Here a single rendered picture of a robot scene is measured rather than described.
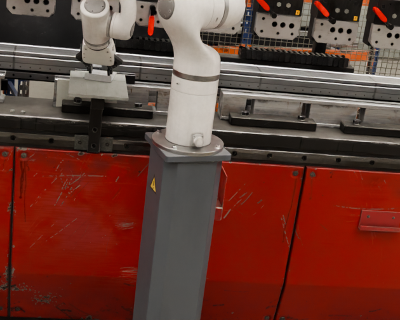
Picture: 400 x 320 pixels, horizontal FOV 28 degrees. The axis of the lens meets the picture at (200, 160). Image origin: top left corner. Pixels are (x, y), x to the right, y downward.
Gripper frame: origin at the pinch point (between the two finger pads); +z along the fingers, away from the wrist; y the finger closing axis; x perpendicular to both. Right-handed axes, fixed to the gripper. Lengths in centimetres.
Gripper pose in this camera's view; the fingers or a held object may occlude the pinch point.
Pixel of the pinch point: (100, 70)
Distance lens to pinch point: 260.0
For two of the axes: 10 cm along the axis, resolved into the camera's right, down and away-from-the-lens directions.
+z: -0.6, 4.9, 8.7
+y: -9.9, -1.3, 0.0
